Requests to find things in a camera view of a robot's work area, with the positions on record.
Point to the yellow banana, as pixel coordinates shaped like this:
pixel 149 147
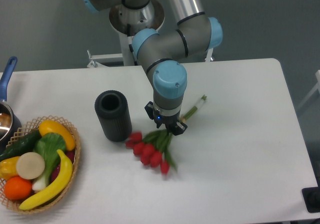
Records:
pixel 52 190

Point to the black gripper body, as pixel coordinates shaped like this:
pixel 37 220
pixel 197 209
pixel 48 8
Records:
pixel 167 116

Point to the woven wicker basket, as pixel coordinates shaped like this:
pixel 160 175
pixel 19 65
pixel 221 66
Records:
pixel 28 128

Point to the dark grey ribbed vase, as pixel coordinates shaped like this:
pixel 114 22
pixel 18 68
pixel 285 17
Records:
pixel 112 111

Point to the yellow bell pepper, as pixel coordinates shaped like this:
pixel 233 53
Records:
pixel 8 168

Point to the white frame at right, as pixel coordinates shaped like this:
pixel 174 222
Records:
pixel 311 96

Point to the green cucumber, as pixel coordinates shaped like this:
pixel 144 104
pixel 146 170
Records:
pixel 23 145

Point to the green bok choy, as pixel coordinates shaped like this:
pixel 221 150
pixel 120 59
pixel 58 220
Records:
pixel 47 147

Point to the beige round slice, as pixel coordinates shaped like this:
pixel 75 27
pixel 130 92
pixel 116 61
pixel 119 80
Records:
pixel 30 165

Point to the red tulip bouquet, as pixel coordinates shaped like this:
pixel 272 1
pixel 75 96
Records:
pixel 153 149

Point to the orange fruit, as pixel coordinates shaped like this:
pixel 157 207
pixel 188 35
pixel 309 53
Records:
pixel 17 188

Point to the black device at edge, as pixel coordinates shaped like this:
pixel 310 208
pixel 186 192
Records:
pixel 311 198

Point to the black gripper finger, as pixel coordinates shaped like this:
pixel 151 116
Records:
pixel 151 111
pixel 176 128

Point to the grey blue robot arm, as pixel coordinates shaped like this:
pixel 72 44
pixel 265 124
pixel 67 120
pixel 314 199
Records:
pixel 159 55

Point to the blue handled saucepan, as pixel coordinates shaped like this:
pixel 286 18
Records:
pixel 9 122

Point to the dark red eggplant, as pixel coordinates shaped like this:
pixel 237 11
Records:
pixel 71 156

